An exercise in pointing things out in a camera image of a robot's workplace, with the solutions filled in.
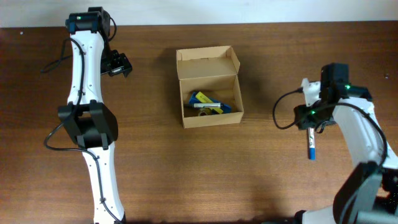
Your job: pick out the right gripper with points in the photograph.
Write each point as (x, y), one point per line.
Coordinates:
(301, 116)

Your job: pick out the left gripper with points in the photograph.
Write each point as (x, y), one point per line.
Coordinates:
(122, 63)

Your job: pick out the yellow highlighter pen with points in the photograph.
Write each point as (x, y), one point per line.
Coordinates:
(204, 99)

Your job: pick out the white marker black cap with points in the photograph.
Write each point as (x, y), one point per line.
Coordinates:
(203, 105)

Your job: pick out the yellow adhesive tape roll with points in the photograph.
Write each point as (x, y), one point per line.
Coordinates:
(204, 112)

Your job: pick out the brown cardboard box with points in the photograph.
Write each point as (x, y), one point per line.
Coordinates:
(212, 71)

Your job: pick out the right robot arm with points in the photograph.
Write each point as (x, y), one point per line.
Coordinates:
(369, 195)

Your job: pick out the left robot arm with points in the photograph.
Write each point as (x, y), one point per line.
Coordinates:
(90, 124)

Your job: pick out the white marker blue cap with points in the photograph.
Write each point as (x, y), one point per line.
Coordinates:
(311, 144)

